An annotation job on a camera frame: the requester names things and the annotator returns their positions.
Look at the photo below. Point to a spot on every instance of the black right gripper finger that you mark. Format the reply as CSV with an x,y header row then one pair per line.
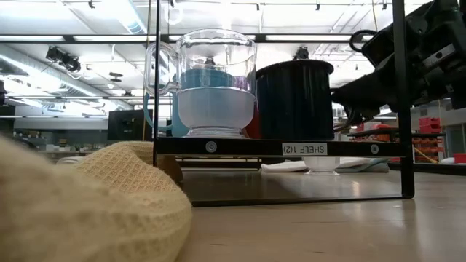
x,y
358,115
364,92

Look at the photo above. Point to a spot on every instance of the small clear glass cup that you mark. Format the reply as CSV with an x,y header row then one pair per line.
x,y
322,165

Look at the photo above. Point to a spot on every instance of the dark blue enamel mug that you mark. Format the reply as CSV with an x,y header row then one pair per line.
x,y
295,102

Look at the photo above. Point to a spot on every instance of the large clear glass mug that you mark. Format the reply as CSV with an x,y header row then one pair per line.
x,y
218,109

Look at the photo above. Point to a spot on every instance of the light blue plastic mug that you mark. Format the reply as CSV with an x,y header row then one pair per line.
x,y
179,120

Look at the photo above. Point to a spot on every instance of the light blue cloth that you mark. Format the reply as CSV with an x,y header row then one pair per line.
x,y
378,168

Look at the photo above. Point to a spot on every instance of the red storage bins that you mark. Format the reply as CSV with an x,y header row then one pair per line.
x,y
429,125

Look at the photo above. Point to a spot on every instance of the black ceiling spotlight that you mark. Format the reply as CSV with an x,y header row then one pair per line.
x,y
69,63
301,54

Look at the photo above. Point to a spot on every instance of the orange storage bins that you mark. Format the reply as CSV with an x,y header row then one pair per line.
x,y
427,143

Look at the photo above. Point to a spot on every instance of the white cloth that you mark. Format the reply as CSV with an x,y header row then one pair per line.
x,y
280,166

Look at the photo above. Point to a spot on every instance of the red box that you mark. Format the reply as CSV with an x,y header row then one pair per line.
x,y
460,158

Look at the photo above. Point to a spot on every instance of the black computer tower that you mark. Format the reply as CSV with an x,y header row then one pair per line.
x,y
127,123

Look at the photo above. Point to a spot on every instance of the yellow waffle cloth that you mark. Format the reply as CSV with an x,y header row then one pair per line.
x,y
91,218

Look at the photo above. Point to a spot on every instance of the wooden shelf with black frame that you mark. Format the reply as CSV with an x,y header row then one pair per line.
x,y
255,147

